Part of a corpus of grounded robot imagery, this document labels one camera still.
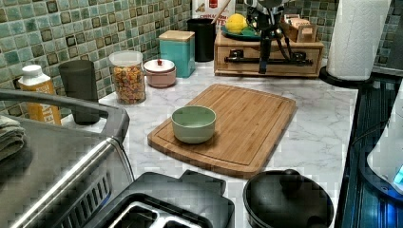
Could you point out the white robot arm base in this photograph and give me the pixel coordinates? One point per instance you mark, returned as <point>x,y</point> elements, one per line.
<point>383,166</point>

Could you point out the wooden drawer box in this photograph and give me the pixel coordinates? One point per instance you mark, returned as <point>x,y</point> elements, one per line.
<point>224,45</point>

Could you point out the green ceramic bowl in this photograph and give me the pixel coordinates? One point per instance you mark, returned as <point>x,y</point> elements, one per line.
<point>193,123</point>

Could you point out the pink pot with lid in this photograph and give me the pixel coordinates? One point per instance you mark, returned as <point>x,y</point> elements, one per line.
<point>160,73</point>

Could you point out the teal canister with wooden lid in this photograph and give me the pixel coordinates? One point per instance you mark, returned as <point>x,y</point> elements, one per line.
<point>178,46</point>

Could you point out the black utensil holder cup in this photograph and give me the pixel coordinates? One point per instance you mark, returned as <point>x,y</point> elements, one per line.
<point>205,35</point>

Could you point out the clear cereal jar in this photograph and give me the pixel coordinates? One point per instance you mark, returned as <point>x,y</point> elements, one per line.
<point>128,76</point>

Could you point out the black toaster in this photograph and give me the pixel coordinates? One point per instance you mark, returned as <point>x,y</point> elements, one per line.
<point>193,200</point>

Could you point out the teal plate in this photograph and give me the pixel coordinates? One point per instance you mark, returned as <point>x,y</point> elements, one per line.
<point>247,34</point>

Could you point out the yellow toy lemon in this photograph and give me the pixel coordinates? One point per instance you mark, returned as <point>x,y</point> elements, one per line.
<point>236,23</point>

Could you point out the cinnamon cereal box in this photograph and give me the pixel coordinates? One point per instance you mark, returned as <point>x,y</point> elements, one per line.
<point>210,8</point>

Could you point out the black paper towel base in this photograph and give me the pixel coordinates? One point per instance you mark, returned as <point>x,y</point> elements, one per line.
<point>326,77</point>

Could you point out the dark grey cup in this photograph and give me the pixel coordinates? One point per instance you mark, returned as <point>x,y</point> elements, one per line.
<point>78,79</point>

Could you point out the wooden tea bag box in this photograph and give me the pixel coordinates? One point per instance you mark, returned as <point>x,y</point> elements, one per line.
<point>297,29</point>

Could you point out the silver toaster oven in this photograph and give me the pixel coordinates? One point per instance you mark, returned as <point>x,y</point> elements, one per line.
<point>63,176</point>

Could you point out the orange bottle white cap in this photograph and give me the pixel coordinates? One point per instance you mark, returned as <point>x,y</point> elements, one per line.
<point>36,81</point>

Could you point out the paper towel roll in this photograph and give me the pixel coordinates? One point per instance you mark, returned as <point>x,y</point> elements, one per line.
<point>357,32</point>

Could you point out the folded green towel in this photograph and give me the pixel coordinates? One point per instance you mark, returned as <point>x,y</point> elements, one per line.
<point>11,137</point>

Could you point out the wooden spoon handle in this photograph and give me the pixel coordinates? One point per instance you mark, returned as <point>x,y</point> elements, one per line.
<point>219,13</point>

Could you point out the black camera tripod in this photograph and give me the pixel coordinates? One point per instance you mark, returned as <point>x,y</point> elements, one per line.
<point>267,15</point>

